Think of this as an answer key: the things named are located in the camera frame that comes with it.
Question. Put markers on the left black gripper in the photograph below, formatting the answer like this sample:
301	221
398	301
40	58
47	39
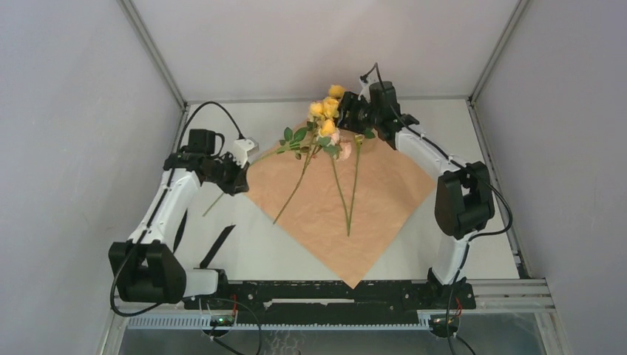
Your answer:
239	183

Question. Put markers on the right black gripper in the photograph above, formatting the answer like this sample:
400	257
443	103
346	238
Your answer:
351	101

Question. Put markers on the white fake flower stem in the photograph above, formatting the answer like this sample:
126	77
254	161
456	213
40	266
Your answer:
359	140

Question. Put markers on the pink fake flower stem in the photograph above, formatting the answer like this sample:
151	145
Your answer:
339	151

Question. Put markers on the yellow fake flower stem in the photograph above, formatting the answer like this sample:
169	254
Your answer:
322	119

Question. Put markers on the peach fake flower stem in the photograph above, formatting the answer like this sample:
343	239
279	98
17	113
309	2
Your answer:
291	142

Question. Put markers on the orange wrapping paper sheet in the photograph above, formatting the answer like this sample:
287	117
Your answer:
390	188

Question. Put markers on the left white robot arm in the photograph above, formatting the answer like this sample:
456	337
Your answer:
145	267

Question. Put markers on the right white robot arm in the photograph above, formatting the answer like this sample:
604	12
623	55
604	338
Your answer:
463	198

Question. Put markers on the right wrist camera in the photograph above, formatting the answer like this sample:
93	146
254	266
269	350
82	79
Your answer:
381	96

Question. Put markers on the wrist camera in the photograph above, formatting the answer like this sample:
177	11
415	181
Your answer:
201	141
381	96

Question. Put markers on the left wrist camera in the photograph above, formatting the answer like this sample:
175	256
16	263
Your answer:
201	141

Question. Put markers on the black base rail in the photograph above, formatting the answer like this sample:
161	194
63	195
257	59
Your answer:
329	303

